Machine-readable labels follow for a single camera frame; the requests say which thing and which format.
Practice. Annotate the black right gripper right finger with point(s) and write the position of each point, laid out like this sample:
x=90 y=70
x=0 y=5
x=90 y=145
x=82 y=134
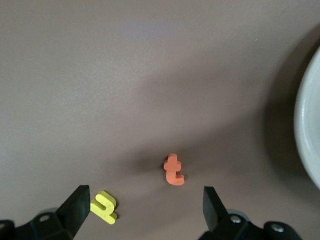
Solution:
x=217 y=220

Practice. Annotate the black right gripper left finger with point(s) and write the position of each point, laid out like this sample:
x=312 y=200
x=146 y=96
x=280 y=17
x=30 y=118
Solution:
x=72 y=217

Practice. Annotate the yellow foam letter h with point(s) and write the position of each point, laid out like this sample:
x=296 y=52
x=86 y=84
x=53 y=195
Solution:
x=106 y=212

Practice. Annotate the orange foam letter t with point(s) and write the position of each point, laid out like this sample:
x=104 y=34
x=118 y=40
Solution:
x=172 y=172

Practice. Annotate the beige brown plate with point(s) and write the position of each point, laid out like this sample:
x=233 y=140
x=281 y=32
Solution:
x=308 y=120

